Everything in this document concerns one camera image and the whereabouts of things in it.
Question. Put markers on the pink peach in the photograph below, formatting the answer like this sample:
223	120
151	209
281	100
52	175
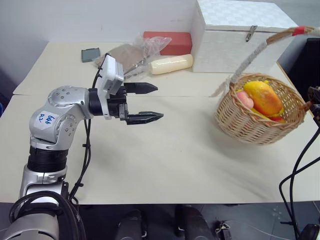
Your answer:
245	98

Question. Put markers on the black round object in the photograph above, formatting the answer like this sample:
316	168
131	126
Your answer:
310	232

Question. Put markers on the red yellow fruit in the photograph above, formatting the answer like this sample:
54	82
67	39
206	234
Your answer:
278	119

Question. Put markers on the clear crumpled plastic bag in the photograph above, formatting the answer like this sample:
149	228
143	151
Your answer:
152	46

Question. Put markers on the cream cylindrical bottle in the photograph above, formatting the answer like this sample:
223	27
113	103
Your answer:
172	64

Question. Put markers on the small black floor object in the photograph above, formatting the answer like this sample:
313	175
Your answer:
222	228

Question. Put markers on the brown flat pouch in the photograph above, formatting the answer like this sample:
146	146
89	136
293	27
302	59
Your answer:
122	53

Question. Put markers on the orange yellow mango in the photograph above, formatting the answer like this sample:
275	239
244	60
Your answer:
265	97

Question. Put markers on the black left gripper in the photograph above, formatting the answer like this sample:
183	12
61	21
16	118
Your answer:
115	103

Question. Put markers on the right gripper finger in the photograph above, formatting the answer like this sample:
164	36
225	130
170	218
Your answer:
314	93
316	111

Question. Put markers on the dark rounded shape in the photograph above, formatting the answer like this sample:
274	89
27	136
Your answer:
131	225
192	222

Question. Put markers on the metal box latch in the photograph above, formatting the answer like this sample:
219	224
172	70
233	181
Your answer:
250	32

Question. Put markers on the white textured box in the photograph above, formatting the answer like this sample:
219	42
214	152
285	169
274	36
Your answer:
220	50

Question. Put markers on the small grey rectangular pad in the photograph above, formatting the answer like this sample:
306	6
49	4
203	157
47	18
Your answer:
90	55

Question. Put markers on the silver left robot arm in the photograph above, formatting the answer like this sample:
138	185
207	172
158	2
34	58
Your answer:
62	100

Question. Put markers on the red rectangular block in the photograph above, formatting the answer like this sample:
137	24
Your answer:
177	41

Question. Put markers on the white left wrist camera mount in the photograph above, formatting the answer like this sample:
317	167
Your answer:
110	72

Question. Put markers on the white label blue writing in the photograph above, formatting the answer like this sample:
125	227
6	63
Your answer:
47	120

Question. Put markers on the black monitor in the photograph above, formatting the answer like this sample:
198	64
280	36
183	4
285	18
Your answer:
305	65

